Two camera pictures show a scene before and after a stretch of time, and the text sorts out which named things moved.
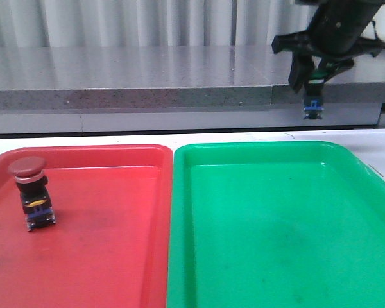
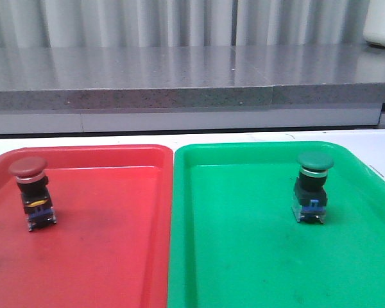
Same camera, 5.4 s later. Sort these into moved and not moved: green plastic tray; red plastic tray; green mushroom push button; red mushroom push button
Moved: green mushroom push button
Not moved: red mushroom push button; red plastic tray; green plastic tray
